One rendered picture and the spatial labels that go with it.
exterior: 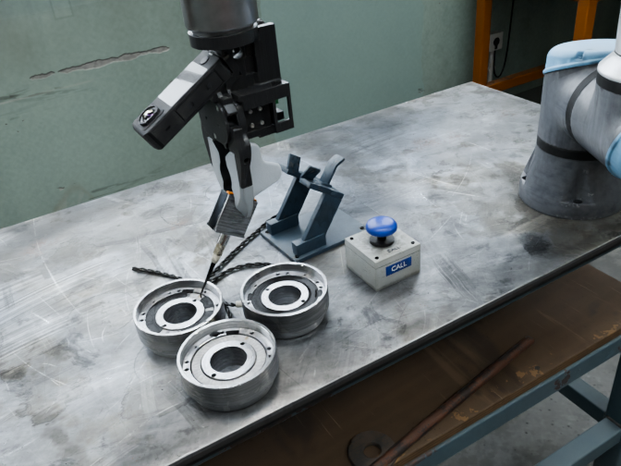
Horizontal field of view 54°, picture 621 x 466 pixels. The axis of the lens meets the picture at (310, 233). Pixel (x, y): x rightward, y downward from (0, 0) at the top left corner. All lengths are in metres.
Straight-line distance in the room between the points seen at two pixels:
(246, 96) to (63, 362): 0.37
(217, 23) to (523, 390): 0.71
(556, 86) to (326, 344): 0.46
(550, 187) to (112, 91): 1.67
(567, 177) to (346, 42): 1.81
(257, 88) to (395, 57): 2.16
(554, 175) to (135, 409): 0.63
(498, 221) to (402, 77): 1.98
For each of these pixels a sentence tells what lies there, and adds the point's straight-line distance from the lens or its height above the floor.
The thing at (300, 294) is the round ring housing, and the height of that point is 0.82.
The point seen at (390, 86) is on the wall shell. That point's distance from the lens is 2.82.
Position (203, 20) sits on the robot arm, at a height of 1.15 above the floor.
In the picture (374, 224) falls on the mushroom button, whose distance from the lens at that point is 0.77.
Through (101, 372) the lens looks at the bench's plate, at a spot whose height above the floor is 0.80.
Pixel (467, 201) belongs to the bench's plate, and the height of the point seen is 0.80.
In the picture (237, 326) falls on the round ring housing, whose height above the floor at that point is 0.83.
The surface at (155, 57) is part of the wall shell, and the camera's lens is 2.29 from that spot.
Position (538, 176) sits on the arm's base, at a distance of 0.95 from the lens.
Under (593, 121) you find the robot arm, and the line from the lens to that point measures 0.81.
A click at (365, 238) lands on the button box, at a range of 0.79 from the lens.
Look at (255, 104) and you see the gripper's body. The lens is 0.65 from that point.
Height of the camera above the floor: 1.28
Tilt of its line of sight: 32 degrees down
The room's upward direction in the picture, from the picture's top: 6 degrees counter-clockwise
